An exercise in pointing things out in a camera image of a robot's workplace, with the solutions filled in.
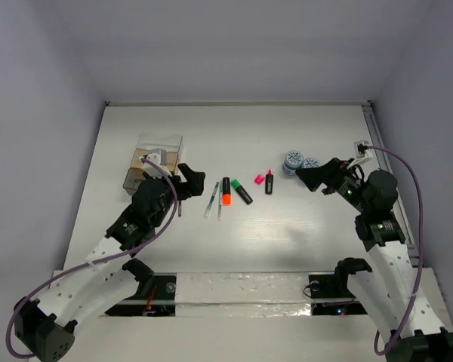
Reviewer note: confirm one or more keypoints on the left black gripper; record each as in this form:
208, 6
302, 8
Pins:
180, 185

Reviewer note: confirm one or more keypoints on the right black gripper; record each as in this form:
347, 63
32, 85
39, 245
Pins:
315, 176

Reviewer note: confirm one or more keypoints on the blue white round jar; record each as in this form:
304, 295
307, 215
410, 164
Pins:
293, 160

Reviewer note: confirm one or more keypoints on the orange cap highlighter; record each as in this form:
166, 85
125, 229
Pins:
226, 192

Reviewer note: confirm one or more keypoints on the green cap highlighter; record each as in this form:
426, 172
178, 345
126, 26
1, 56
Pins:
241, 192

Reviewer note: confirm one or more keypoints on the pink tip black highlighter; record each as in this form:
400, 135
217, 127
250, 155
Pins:
269, 183

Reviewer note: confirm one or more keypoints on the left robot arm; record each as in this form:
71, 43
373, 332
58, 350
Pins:
48, 320

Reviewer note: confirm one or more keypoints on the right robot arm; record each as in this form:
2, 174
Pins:
386, 284

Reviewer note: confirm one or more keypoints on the clear plastic tray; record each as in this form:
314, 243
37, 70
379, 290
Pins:
172, 144

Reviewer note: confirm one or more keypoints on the pink highlighter cap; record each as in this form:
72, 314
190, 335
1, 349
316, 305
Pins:
259, 179

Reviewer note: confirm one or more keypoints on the smoky grey plastic tray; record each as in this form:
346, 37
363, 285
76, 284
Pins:
134, 177

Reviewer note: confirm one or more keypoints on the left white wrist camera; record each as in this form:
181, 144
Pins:
155, 164

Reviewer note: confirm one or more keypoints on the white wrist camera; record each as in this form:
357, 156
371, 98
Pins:
363, 154
155, 164

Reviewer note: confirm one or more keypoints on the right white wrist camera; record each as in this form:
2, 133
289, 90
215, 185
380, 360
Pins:
363, 154

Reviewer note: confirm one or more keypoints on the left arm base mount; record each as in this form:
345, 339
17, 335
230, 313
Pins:
153, 299

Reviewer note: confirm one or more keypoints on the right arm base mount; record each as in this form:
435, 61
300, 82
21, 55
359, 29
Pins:
328, 299

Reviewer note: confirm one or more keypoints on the aluminium side rail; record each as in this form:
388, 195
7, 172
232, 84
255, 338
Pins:
388, 183

